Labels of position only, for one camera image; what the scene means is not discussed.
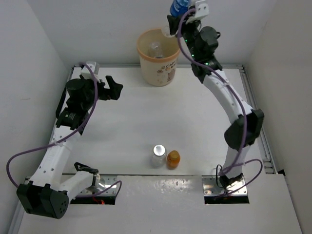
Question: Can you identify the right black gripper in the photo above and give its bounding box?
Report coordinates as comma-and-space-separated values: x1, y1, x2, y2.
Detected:
170, 10, 201, 60

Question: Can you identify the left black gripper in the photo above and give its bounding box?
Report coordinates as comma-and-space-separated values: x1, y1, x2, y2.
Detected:
79, 75, 122, 110

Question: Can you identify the blue label bottle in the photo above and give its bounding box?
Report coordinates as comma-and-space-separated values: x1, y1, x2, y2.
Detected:
148, 41, 164, 59
161, 0, 195, 39

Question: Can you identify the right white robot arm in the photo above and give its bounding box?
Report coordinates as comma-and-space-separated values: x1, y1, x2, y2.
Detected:
167, 14, 264, 189

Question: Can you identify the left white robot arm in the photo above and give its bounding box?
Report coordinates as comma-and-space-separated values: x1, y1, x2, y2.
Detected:
17, 76, 123, 219

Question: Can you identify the beige plastic waste bin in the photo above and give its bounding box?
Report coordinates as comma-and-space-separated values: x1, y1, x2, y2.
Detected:
136, 29, 180, 86

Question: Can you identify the clear jar white lid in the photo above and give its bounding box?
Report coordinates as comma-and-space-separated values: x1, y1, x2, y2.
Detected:
151, 144, 167, 167

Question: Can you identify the orange juice bottle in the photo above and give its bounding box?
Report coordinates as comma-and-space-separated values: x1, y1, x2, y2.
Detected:
166, 150, 181, 169

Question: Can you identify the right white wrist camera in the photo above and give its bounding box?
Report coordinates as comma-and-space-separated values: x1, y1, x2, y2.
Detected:
186, 0, 210, 23

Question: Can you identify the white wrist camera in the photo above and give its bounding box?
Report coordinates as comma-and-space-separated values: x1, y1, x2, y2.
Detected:
186, 0, 210, 23
79, 61, 100, 81

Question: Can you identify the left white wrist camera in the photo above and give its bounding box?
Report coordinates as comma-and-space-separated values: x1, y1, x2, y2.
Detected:
79, 61, 100, 81

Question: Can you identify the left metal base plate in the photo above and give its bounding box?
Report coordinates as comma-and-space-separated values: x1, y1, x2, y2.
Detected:
76, 175, 122, 198

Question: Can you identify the metal base plate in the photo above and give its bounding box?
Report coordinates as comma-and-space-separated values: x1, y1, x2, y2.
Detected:
76, 175, 122, 198
202, 175, 248, 197

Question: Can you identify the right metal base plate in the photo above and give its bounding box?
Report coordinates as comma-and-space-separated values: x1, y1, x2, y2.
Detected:
202, 175, 248, 197

